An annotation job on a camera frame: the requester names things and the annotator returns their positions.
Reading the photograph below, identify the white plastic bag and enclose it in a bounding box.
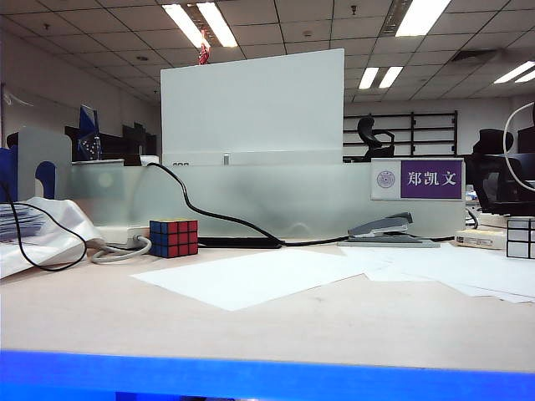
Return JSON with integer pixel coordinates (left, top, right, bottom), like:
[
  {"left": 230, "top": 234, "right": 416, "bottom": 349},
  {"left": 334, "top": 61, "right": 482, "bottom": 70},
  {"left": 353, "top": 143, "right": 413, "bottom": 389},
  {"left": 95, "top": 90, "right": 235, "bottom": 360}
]
[{"left": 0, "top": 196, "right": 104, "bottom": 280}]

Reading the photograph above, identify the thick black cable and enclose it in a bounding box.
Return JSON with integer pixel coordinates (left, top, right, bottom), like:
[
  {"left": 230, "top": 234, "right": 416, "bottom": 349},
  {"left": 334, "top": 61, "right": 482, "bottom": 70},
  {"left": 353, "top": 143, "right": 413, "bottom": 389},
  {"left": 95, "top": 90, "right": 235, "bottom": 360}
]
[{"left": 145, "top": 162, "right": 352, "bottom": 251}]

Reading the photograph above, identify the purple and white name plate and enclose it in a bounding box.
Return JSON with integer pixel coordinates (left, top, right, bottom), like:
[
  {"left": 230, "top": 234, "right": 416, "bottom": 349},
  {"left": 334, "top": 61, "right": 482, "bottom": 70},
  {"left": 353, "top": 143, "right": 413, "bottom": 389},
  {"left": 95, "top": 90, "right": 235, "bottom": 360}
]
[{"left": 369, "top": 157, "right": 466, "bottom": 202}]

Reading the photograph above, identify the black shelving rack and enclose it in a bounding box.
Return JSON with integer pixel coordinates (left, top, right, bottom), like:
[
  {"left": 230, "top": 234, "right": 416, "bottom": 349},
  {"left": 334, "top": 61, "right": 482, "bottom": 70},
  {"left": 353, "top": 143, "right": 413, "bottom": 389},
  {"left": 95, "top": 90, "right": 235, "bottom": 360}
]
[{"left": 343, "top": 110, "right": 459, "bottom": 159}]

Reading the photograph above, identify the frosted glass desk partition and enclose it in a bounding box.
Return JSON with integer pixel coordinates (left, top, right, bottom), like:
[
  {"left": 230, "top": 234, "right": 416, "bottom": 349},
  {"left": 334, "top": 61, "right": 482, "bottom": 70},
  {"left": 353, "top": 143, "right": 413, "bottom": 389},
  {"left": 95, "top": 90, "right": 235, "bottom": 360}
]
[{"left": 69, "top": 160, "right": 466, "bottom": 241}]

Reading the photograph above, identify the grey power strip cable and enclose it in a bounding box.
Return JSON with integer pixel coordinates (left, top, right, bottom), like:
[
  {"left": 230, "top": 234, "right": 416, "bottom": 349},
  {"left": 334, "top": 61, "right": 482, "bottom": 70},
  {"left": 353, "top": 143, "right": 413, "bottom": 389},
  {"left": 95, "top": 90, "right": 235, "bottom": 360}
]
[{"left": 89, "top": 235, "right": 152, "bottom": 265}]

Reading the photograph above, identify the blue file holder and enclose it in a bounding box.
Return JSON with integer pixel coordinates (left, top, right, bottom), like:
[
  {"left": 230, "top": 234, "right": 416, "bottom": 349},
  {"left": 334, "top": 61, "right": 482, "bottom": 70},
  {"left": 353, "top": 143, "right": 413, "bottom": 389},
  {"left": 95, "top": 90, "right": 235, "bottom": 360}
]
[{"left": 0, "top": 145, "right": 57, "bottom": 204}]

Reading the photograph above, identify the stack of white papers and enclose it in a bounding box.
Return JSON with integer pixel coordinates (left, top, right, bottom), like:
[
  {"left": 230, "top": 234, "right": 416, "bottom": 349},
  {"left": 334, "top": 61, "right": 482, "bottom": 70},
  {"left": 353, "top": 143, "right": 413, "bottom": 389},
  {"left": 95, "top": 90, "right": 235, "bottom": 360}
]
[{"left": 0, "top": 203, "right": 45, "bottom": 244}]

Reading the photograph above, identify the silver mirror cube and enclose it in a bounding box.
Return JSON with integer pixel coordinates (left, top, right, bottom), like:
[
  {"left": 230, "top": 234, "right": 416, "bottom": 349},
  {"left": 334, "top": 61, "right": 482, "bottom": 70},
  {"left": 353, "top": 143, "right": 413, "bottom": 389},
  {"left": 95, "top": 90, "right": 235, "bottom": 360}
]
[{"left": 505, "top": 216, "right": 535, "bottom": 260}]

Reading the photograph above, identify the white paper sheet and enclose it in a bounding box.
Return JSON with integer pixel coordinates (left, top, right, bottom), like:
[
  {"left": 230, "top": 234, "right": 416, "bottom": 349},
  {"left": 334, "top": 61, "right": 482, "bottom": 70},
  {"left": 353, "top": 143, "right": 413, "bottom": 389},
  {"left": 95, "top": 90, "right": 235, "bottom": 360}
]
[
  {"left": 130, "top": 249, "right": 390, "bottom": 312},
  {"left": 365, "top": 266, "right": 535, "bottom": 305},
  {"left": 338, "top": 242, "right": 535, "bottom": 298}
]

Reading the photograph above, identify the black office chair with headrest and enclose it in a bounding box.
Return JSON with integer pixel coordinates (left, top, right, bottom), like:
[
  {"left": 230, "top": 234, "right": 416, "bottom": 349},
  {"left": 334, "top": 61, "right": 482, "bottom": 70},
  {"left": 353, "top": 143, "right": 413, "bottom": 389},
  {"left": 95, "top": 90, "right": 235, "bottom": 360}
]
[{"left": 357, "top": 115, "right": 396, "bottom": 163}]

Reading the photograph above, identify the white cable loop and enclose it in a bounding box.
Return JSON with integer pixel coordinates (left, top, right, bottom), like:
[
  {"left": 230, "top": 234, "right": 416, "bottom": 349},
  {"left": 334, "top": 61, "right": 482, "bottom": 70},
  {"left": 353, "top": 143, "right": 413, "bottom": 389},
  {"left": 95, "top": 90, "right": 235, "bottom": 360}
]
[{"left": 502, "top": 102, "right": 535, "bottom": 189}]

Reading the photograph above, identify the black mesh office chair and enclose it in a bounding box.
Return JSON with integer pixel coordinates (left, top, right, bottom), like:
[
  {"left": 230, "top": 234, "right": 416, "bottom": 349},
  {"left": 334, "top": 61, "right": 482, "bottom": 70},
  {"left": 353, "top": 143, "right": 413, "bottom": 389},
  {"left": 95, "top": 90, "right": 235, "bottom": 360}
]
[{"left": 463, "top": 128, "right": 535, "bottom": 217}]

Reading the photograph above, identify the large white board panel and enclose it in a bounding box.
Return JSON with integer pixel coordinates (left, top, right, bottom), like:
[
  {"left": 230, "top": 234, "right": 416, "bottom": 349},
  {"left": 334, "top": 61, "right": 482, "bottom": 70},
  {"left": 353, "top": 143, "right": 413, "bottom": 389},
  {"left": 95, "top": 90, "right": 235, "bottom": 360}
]
[{"left": 160, "top": 48, "right": 345, "bottom": 167}]

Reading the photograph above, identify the thin black cable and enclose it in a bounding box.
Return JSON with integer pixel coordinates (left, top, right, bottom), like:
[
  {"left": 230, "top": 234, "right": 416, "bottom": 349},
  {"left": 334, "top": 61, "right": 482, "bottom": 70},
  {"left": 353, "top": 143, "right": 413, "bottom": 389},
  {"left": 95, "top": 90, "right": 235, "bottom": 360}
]
[{"left": 0, "top": 179, "right": 88, "bottom": 272}]

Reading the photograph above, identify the blue crystal trophy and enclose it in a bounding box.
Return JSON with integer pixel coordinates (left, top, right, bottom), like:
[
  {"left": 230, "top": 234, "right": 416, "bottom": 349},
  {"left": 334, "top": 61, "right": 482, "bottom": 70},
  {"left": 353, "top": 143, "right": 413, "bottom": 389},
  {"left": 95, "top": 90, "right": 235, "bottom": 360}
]
[{"left": 75, "top": 104, "right": 102, "bottom": 162}]

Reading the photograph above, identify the blue edge bar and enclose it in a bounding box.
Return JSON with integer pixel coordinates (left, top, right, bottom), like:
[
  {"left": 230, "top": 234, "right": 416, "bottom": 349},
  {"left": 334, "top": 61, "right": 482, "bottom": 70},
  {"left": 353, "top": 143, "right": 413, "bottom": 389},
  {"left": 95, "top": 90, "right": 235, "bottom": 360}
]
[{"left": 0, "top": 349, "right": 535, "bottom": 401}]

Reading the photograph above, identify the grey stapler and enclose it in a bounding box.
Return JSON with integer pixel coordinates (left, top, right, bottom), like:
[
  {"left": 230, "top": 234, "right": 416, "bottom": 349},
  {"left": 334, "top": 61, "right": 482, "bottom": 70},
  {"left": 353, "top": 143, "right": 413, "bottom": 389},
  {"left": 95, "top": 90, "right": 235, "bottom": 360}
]
[{"left": 337, "top": 211, "right": 441, "bottom": 249}]

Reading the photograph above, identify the grey metal bookend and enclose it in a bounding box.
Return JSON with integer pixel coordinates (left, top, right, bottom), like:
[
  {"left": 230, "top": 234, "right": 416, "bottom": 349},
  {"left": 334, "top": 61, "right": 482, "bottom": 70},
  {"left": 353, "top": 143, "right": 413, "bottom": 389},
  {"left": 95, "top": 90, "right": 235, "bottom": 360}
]
[{"left": 16, "top": 127, "right": 73, "bottom": 201}]

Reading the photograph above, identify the white power strip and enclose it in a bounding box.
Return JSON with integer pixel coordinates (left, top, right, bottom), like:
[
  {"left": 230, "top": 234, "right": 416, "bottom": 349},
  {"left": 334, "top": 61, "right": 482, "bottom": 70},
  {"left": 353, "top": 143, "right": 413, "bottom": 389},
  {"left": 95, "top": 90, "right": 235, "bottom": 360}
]
[{"left": 94, "top": 225, "right": 150, "bottom": 246}]

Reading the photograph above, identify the colourful Rubik's cube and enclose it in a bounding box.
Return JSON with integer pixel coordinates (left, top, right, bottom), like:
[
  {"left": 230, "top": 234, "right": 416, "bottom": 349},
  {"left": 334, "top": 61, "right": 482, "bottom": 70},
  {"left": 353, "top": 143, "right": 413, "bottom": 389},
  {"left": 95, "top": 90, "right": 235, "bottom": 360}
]
[{"left": 148, "top": 218, "right": 199, "bottom": 259}]

